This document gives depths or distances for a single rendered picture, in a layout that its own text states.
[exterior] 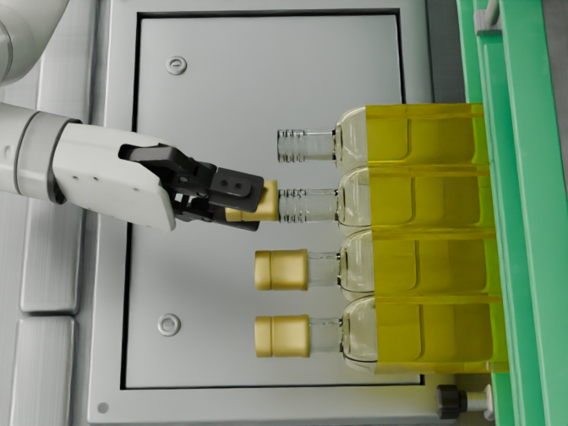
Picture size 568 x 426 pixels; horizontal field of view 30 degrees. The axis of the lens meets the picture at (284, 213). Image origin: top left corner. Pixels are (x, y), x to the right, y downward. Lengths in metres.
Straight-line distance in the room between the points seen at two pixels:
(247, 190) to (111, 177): 0.11
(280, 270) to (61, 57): 0.40
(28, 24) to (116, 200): 0.19
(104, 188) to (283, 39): 0.33
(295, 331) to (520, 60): 0.27
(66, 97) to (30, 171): 0.24
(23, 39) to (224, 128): 0.24
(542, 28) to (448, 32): 0.35
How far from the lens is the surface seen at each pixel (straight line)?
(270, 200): 0.88
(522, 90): 0.82
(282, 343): 0.86
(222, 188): 0.87
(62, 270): 1.05
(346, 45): 1.13
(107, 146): 0.87
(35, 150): 0.90
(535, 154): 0.80
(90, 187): 0.89
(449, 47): 1.18
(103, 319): 1.01
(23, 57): 0.96
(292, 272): 0.87
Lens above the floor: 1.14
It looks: level
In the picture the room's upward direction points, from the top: 91 degrees counter-clockwise
